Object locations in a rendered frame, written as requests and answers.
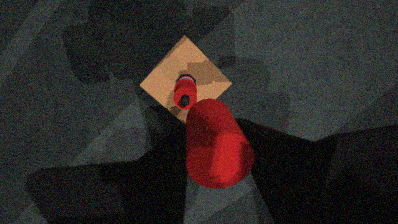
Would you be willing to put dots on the tan square block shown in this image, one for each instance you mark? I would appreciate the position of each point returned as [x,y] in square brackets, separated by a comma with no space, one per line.
[184,59]

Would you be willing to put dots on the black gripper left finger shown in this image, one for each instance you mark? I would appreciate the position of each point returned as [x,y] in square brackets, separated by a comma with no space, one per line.
[153,187]

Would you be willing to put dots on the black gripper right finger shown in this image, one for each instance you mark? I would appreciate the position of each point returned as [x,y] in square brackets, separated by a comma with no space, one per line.
[297,177]

